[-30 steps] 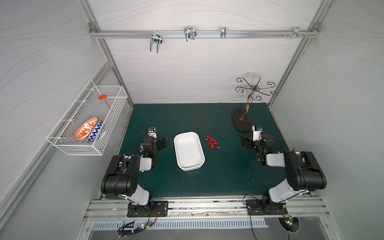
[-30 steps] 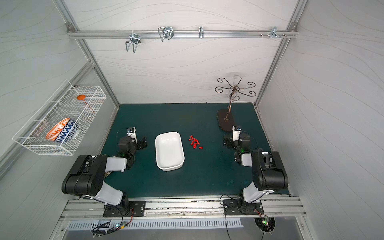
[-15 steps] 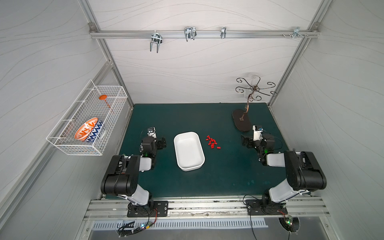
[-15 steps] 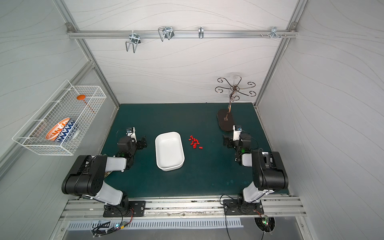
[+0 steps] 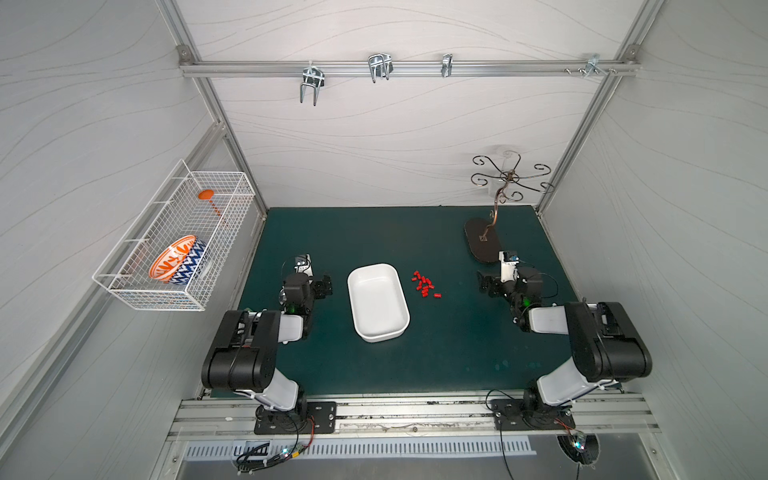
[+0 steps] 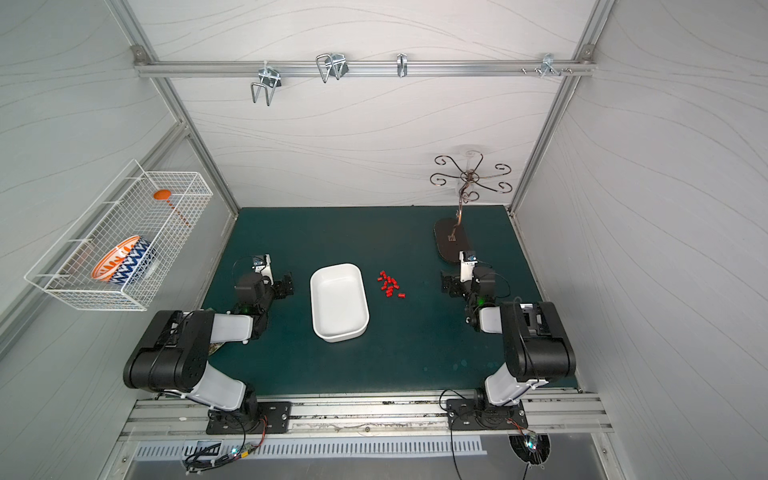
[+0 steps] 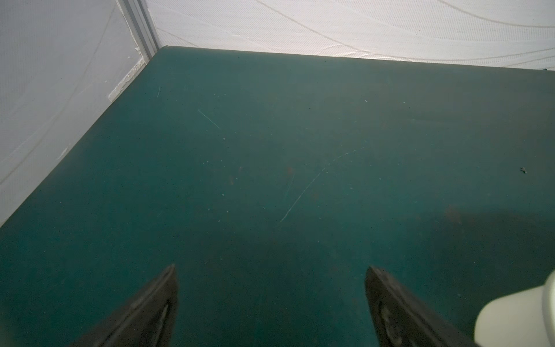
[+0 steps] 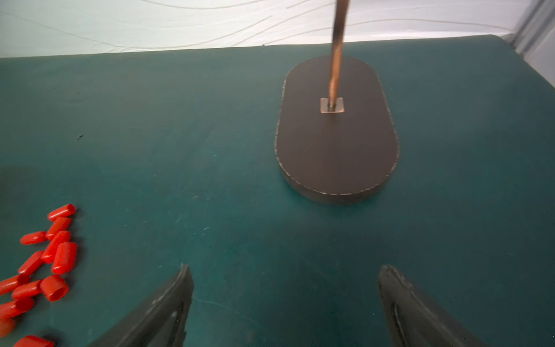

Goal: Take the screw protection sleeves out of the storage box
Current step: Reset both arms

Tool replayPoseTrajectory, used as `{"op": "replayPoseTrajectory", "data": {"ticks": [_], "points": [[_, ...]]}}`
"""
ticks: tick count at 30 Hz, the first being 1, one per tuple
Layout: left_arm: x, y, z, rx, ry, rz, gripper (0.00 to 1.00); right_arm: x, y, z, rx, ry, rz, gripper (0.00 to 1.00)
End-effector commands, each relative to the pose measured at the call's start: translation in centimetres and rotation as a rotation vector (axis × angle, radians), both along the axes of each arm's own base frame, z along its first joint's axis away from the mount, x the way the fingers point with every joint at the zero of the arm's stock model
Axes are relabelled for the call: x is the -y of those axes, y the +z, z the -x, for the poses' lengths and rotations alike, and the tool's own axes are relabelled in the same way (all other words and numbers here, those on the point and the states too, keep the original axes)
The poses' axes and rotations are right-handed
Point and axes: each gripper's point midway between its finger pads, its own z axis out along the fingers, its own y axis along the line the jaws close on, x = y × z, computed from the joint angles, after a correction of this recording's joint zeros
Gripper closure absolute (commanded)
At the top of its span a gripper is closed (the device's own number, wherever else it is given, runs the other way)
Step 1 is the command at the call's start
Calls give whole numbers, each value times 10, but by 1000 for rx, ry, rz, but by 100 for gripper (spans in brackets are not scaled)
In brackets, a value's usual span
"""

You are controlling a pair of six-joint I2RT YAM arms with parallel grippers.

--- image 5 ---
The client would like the white plastic storage box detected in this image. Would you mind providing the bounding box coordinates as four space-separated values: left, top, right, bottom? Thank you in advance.
347 263 410 343

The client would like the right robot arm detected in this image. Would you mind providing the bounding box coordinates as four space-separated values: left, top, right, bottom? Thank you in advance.
476 266 653 411

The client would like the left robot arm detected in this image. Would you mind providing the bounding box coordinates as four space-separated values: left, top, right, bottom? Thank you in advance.
201 273 333 419

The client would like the green table mat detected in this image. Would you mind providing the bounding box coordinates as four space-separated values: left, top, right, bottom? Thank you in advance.
240 207 570 395

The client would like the blue white patterned bowl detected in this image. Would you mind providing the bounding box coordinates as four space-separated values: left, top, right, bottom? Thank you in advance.
169 240 207 285

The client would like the orange ball on stick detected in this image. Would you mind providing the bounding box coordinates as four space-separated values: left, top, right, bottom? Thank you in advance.
197 189 222 218

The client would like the orange white patterned bowl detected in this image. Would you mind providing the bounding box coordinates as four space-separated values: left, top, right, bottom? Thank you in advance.
148 235 197 283

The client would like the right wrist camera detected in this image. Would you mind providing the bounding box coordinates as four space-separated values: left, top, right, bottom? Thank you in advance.
499 250 520 283

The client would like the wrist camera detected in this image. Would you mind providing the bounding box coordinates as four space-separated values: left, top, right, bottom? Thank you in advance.
294 254 313 280
499 250 520 283

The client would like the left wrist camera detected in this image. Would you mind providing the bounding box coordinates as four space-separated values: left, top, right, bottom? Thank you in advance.
294 254 313 280

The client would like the copper wire jewelry stand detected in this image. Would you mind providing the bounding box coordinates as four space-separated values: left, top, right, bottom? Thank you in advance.
463 149 554 264

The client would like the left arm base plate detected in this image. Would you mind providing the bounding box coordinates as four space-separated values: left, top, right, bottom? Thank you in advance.
253 401 337 435

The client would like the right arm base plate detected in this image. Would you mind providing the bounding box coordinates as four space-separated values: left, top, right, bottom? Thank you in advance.
487 398 576 431

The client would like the white wire basket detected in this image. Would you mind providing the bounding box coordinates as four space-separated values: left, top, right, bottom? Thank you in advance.
92 160 255 312

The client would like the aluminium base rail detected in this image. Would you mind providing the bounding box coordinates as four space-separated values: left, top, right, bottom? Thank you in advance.
167 391 660 440

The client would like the aluminium cross rail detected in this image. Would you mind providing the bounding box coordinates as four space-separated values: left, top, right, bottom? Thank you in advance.
180 58 641 79

